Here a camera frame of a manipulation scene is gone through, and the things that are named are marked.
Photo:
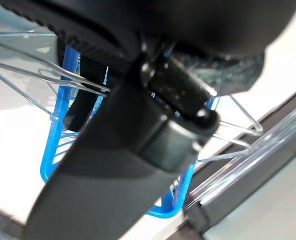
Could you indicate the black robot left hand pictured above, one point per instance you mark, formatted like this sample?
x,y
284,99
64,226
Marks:
x,y
137,25

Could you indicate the blue plastic shopping basket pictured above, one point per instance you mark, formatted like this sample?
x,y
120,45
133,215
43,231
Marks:
x,y
167,213

